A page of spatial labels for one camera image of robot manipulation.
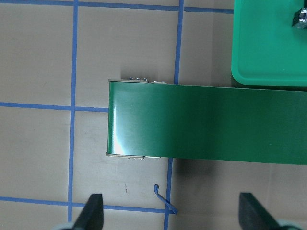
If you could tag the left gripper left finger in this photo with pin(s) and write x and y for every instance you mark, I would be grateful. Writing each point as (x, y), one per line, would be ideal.
(92, 214)

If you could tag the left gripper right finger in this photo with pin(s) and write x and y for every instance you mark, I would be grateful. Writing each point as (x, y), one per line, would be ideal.
(252, 214)

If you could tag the green push button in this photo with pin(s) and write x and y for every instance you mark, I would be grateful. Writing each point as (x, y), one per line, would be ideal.
(300, 19)

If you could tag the green conveyor belt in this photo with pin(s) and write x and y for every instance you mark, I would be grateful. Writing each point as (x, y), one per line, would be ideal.
(202, 122)

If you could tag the green plastic tray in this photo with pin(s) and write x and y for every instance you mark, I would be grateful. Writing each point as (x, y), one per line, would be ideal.
(267, 50)

